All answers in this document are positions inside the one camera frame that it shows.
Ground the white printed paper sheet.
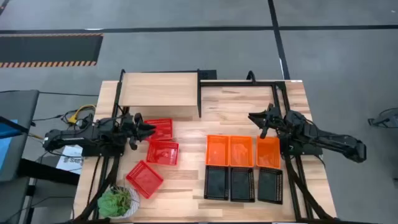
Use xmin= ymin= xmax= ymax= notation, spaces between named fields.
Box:
xmin=55 ymin=145 xmax=84 ymax=175

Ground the black metal table frame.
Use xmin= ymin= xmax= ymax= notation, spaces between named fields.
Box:
xmin=73 ymin=68 xmax=338 ymax=224

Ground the orange plastic mesh basket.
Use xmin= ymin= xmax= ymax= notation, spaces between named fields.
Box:
xmin=205 ymin=134 xmax=230 ymax=167
xmin=256 ymin=136 xmax=281 ymax=170
xmin=229 ymin=135 xmax=254 ymax=168

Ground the black floor stand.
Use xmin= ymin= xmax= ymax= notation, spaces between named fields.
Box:
xmin=368 ymin=108 xmax=398 ymax=128

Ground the black hazard-striped floor mat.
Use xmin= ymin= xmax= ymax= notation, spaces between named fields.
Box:
xmin=0 ymin=33 xmax=104 ymax=68

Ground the green succulent in white pot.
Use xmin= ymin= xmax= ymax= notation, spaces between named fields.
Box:
xmin=97 ymin=185 xmax=141 ymax=219

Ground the yellow cable with connector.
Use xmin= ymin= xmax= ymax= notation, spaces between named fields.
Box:
xmin=68 ymin=105 xmax=96 ymax=124

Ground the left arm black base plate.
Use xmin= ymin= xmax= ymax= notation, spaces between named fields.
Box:
xmin=81 ymin=133 xmax=127 ymax=157

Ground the black desk beam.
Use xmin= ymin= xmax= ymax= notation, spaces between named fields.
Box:
xmin=17 ymin=158 xmax=80 ymax=186

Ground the blue panel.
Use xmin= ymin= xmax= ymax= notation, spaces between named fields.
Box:
xmin=0 ymin=119 xmax=19 ymax=170

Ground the black power box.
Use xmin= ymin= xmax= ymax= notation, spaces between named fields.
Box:
xmin=198 ymin=70 xmax=218 ymax=80

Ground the black plastic mesh basket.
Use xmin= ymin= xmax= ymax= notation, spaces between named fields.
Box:
xmin=257 ymin=167 xmax=284 ymax=205
xmin=229 ymin=166 xmax=256 ymax=203
xmin=203 ymin=165 xmax=229 ymax=201

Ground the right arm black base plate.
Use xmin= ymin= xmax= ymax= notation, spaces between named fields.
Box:
xmin=277 ymin=130 xmax=323 ymax=156

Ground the grey desk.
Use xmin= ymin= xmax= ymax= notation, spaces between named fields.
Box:
xmin=0 ymin=90 xmax=40 ymax=183

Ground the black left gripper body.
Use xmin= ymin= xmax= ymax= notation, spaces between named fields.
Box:
xmin=119 ymin=113 xmax=142 ymax=146

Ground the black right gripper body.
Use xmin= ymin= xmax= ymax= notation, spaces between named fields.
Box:
xmin=263 ymin=104 xmax=289 ymax=134

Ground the red plastic mesh basket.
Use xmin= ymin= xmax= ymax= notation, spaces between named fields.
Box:
xmin=125 ymin=160 xmax=164 ymax=199
xmin=146 ymin=140 xmax=180 ymax=166
xmin=144 ymin=118 xmax=174 ymax=141

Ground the wooden shelf with black legs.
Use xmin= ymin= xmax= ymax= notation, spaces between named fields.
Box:
xmin=111 ymin=68 xmax=201 ymax=119

